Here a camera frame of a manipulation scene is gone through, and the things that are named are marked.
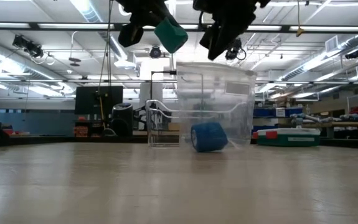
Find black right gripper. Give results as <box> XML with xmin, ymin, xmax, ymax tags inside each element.
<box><xmin>192</xmin><ymin>0</ymin><xmax>272</xmax><ymax>61</ymax></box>

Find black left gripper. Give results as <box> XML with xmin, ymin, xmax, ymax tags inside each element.
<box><xmin>115</xmin><ymin>0</ymin><xmax>182</xmax><ymax>49</ymax></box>

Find teal elastic bandage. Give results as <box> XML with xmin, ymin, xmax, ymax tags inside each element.
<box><xmin>153</xmin><ymin>17</ymin><xmax>189</xmax><ymax>55</ymax></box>

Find clear plastic bag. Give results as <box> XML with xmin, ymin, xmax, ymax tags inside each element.
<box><xmin>175</xmin><ymin>61</ymin><xmax>258</xmax><ymax>149</ymax></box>

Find blue bandage roll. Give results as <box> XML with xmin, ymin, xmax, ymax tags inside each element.
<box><xmin>190</xmin><ymin>121</ymin><xmax>230</xmax><ymax>153</ymax></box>

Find clear plastic bin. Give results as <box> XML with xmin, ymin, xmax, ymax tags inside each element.
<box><xmin>145</xmin><ymin>98</ymin><xmax>255</xmax><ymax>148</ymax></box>

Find yellow hanging plug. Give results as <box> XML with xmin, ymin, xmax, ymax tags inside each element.
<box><xmin>295</xmin><ymin>0</ymin><xmax>305</xmax><ymax>38</ymax></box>

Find overhead light bar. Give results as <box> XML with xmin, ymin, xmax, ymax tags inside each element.
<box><xmin>0</xmin><ymin>21</ymin><xmax>358</xmax><ymax>34</ymax></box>

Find blue storage bins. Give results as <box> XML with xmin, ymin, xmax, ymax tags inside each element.
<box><xmin>253</xmin><ymin>107</ymin><xmax>304</xmax><ymax>119</ymax></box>

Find white ceiling vent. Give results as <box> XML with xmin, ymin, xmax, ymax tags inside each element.
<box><xmin>324</xmin><ymin>35</ymin><xmax>340</xmax><ymax>54</ymax></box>

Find black monitor screen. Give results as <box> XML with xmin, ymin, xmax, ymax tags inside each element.
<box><xmin>74</xmin><ymin>85</ymin><xmax>124</xmax><ymax>115</ymax></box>

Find black rounded chair back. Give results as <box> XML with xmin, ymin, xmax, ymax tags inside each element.
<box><xmin>111</xmin><ymin>103</ymin><xmax>135</xmax><ymax>138</ymax></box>

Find orange storage boxes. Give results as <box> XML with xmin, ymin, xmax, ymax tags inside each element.
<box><xmin>73</xmin><ymin>116</ymin><xmax>89</xmax><ymax>138</ymax></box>

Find wooden workbench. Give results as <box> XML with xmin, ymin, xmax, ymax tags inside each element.
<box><xmin>301</xmin><ymin>121</ymin><xmax>358</xmax><ymax>139</ymax></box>

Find black background station frame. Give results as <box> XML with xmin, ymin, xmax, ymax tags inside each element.
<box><xmin>149</xmin><ymin>70</ymin><xmax>178</xmax><ymax>110</ymax></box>

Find black hanging cable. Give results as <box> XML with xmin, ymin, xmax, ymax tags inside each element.
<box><xmin>97</xmin><ymin>0</ymin><xmax>114</xmax><ymax>131</ymax></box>

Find silver ventilation duct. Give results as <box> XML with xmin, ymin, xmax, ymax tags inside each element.
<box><xmin>280</xmin><ymin>32</ymin><xmax>358</xmax><ymax>82</ymax></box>

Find black aluminium frame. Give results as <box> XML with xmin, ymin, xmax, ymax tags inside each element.
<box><xmin>0</xmin><ymin>136</ymin><xmax>358</xmax><ymax>151</ymax></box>

